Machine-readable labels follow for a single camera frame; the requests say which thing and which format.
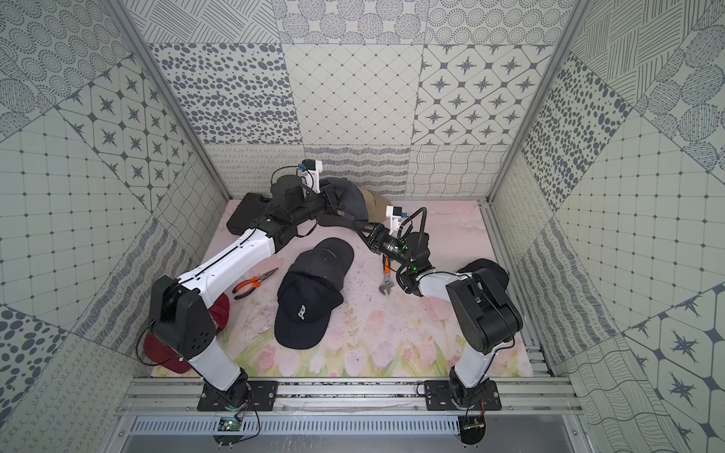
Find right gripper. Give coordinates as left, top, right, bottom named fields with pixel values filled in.
left=354, top=220, right=413, bottom=270

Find dark grey baseball cap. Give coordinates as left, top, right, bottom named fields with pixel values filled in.
left=317, top=177, right=369, bottom=228

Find beige baseball cap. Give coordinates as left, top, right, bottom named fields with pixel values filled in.
left=361, top=189, right=391, bottom=224

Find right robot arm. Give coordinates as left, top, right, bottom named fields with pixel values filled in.
left=358, top=224, right=523, bottom=409

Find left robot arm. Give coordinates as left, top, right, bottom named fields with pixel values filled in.
left=148, top=175, right=346, bottom=409

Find black cap behind front cap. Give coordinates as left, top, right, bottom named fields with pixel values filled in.
left=289, top=238, right=355, bottom=292

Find black cap with white logo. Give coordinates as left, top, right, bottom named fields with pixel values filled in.
left=274, top=272, right=344, bottom=350

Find black cap at right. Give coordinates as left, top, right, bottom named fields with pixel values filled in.
left=458, top=259, right=510, bottom=290

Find red baseball cap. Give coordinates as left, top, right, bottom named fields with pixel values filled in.
left=142, top=293, right=231, bottom=375

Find black plastic tool case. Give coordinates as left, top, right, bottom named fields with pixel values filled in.
left=226, top=193, right=272, bottom=236

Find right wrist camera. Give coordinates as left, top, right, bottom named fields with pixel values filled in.
left=385, top=205, right=406, bottom=233

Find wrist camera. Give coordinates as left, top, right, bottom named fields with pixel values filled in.
left=298, top=160, right=323, bottom=194
left=385, top=205, right=406, bottom=233

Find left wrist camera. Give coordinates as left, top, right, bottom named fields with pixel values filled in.
left=298, top=160, right=323, bottom=194

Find orange handled adjustable wrench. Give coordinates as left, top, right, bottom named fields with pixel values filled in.
left=379, top=256, right=395, bottom=296

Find orange handled pliers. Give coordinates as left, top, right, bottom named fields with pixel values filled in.
left=232, top=268, right=278, bottom=300

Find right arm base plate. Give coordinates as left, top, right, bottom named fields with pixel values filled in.
left=423, top=379, right=502, bottom=411

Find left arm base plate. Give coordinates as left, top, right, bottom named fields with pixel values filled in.
left=196, top=381, right=279, bottom=411

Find aluminium front rail frame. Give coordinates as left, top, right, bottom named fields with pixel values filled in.
left=101, top=377, right=593, bottom=452

